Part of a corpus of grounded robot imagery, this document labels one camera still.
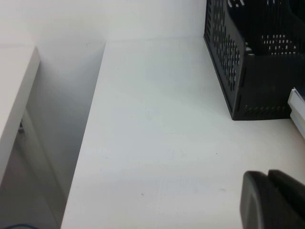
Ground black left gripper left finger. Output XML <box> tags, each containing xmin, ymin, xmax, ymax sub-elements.
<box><xmin>239</xmin><ymin>170</ymin><xmax>305</xmax><ymax>229</ymax></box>

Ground black plastic book stand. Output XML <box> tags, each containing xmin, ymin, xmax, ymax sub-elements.
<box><xmin>203</xmin><ymin>0</ymin><xmax>305</xmax><ymax>121</ymax></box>

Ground white car suspension book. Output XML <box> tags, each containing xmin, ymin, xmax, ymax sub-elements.
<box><xmin>289</xmin><ymin>110</ymin><xmax>305</xmax><ymax>140</ymax></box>

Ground white side table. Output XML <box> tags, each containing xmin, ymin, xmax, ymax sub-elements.
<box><xmin>0</xmin><ymin>46</ymin><xmax>41</xmax><ymax>189</ymax></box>

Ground blue cable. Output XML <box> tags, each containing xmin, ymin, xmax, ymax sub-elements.
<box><xmin>6</xmin><ymin>223</ymin><xmax>36</xmax><ymax>229</ymax></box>

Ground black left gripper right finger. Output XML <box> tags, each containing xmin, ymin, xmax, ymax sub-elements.
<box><xmin>268</xmin><ymin>169</ymin><xmax>305</xmax><ymax>225</ymax></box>

